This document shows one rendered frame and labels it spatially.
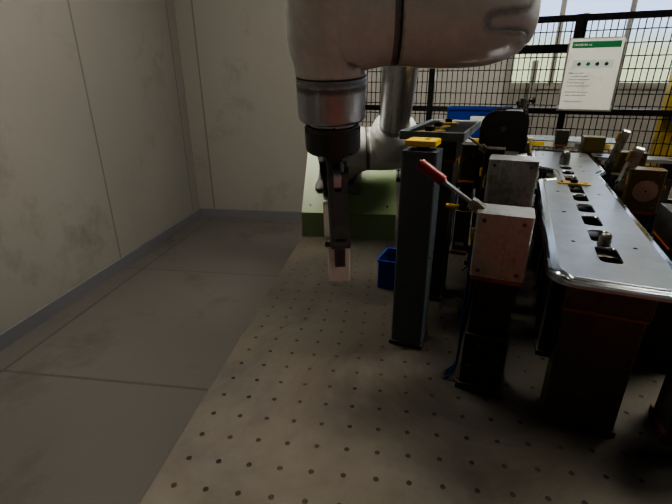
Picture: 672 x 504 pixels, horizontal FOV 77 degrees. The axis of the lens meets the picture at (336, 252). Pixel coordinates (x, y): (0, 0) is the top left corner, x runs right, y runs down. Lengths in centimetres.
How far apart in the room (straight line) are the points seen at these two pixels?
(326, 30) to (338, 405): 62
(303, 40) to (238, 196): 388
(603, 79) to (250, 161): 299
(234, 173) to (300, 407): 364
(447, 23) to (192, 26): 393
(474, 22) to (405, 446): 62
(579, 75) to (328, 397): 192
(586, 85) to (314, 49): 194
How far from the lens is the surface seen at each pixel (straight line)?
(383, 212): 162
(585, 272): 72
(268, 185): 424
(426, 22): 52
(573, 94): 236
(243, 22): 421
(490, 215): 74
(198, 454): 79
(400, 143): 146
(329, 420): 81
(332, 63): 52
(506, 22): 55
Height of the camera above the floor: 126
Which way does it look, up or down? 22 degrees down
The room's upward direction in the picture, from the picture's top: straight up
